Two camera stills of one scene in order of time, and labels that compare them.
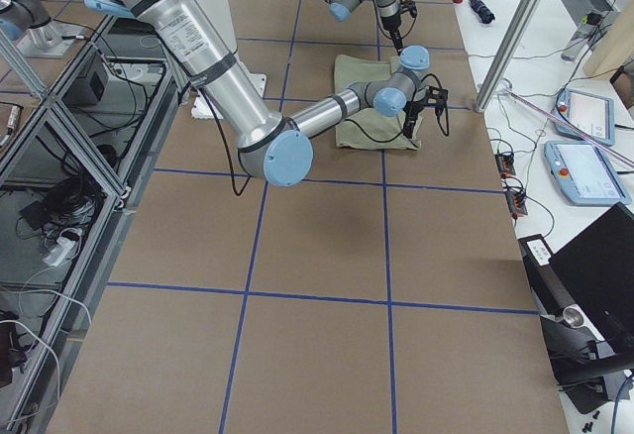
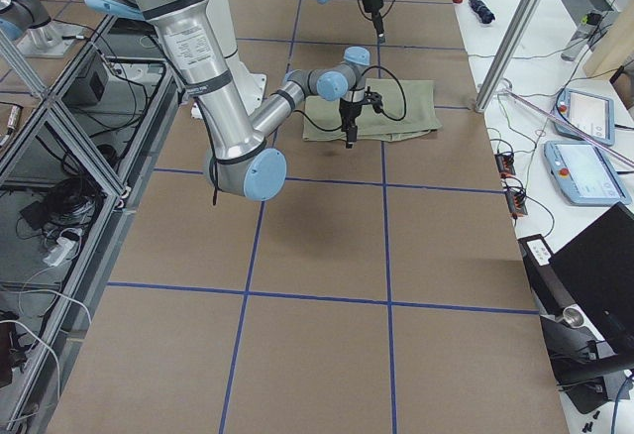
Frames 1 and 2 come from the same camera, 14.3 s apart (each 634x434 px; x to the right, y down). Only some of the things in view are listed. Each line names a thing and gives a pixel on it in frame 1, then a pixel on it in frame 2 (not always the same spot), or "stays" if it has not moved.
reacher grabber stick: [571, 125] stays
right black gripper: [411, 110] -> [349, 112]
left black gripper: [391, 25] -> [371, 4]
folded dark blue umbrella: [480, 9] stays
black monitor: [597, 267] stays
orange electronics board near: [516, 203] stays
